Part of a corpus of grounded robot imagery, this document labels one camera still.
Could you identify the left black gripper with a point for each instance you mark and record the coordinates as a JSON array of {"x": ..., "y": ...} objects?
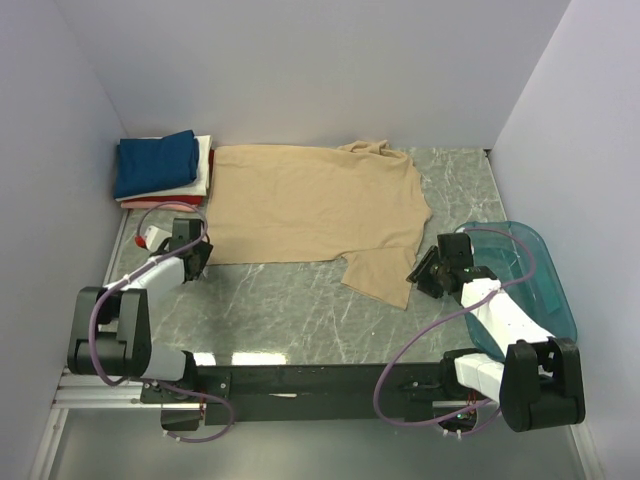
[{"x": 204, "y": 249}]

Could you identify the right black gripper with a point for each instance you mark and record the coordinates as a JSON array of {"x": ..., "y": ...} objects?
[{"x": 420, "y": 274}]

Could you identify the beige t shirt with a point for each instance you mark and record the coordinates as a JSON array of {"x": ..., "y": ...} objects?
[{"x": 362, "y": 202}]

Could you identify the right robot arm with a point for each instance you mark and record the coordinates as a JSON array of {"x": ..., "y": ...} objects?
[{"x": 537, "y": 381}]

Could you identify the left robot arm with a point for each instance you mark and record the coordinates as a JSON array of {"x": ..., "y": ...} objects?
[{"x": 111, "y": 332}]

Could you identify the folded pink t shirt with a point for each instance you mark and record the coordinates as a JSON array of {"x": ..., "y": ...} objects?
[{"x": 183, "y": 204}]

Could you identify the folded white t shirt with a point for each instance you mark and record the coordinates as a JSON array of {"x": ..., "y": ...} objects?
[{"x": 204, "y": 145}]

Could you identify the teal plastic bin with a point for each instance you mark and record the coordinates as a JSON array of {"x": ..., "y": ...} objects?
[{"x": 510, "y": 250}]

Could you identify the folded blue t shirt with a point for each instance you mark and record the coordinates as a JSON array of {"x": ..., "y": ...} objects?
[{"x": 146, "y": 165}]

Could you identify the black base beam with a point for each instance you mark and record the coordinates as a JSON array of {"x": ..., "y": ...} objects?
[{"x": 411, "y": 392}]

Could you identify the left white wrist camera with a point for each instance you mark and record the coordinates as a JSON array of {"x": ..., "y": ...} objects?
[{"x": 152, "y": 238}]

